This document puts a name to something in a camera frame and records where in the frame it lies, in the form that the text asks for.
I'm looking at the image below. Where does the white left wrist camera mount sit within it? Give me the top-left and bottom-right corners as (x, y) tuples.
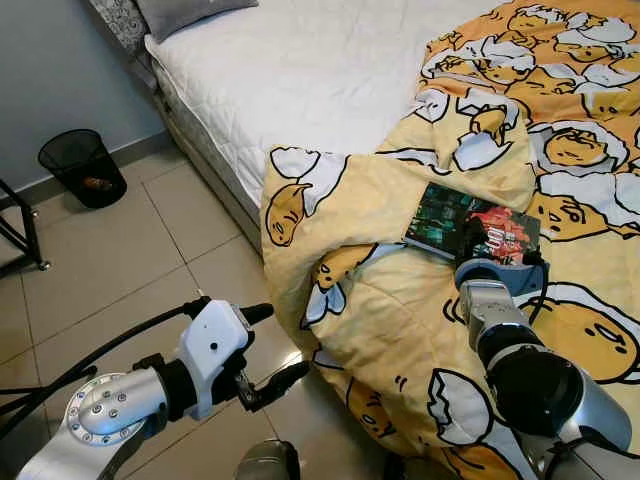
(178, 298), (251, 421)

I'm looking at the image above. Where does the red cover book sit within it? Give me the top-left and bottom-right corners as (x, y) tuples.
(462, 205), (542, 266)

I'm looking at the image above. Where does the dark green cover book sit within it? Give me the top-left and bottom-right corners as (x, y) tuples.
(402, 182), (481, 259)

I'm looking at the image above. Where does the grey pillow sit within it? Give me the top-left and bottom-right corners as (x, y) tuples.
(133, 0), (259, 43)

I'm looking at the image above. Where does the grey robot leg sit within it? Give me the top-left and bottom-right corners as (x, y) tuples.
(235, 438), (301, 480)

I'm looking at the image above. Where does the black wheeled rack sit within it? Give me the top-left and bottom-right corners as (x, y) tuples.
(0, 178), (51, 273)

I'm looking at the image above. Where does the white quilted mattress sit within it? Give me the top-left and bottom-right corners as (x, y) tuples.
(145, 0), (506, 213)

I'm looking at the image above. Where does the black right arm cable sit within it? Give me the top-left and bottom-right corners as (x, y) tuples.
(518, 250), (552, 327)

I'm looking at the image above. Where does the grey bed base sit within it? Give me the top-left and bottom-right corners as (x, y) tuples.
(148, 55), (269, 253)

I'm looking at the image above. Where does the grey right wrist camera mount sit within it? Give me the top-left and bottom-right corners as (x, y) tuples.
(455, 257), (533, 297)

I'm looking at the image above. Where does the black mesh waste bin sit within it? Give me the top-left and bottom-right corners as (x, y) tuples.
(38, 128), (128, 210)

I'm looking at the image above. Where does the patterned grey headboard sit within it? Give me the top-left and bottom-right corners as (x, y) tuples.
(88, 0), (151, 56)

